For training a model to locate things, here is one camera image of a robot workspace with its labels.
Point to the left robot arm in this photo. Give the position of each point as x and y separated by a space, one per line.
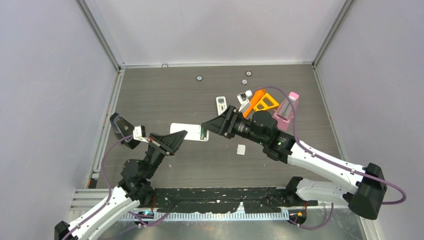
132 191

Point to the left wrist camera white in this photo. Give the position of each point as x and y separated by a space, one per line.
139 133

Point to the white grey remote control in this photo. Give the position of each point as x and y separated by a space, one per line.
193 131

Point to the white battery cover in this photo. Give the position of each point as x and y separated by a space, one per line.
241 149

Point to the yellow triangle ruler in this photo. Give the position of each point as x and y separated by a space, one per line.
265 103

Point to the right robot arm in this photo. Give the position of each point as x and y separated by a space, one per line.
360 188

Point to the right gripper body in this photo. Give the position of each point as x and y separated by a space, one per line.
230 132

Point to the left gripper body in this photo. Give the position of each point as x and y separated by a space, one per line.
159 146

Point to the transparent black metronome cover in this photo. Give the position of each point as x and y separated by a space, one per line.
122 129

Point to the pink metronome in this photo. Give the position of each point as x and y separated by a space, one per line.
284 113

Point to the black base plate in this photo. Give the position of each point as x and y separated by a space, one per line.
224 200

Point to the white beige remote control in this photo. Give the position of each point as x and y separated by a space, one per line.
221 104

